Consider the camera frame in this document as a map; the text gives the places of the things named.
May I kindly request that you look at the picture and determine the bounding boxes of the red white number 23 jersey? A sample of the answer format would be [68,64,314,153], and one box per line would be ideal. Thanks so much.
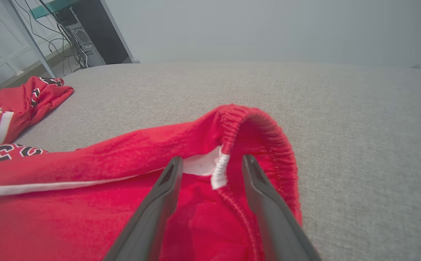
[0,76,75,163]

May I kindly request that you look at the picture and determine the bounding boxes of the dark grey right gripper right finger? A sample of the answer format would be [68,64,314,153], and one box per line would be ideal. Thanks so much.
[242,154,321,261]

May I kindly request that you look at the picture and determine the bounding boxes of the white metal frame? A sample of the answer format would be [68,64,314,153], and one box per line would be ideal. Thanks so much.
[0,0,57,89]

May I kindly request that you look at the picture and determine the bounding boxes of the black floor cable bundle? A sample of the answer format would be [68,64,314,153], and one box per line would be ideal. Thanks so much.
[14,0,89,70]

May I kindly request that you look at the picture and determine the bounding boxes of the teal shelf bar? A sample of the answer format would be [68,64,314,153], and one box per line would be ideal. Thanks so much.
[30,0,85,19]

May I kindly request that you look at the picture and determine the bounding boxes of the grey fabric sofa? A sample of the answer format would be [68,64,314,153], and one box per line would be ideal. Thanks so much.
[14,61,421,261]

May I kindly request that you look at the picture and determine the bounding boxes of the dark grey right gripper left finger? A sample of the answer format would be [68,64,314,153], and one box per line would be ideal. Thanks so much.
[104,156,184,261]

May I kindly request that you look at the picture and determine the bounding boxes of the black computer tower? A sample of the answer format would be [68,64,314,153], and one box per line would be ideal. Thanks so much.
[55,0,136,68]

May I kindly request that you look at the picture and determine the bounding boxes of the red shorts with white stripes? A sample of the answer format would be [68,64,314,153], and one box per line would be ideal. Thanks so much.
[0,104,303,261]

